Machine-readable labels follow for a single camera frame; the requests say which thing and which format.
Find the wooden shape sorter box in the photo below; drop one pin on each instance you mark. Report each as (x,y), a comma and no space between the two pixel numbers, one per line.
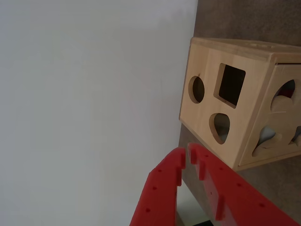
(204,66)

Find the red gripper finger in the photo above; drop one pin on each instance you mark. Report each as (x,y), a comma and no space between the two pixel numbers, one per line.
(157,195)
(235,197)

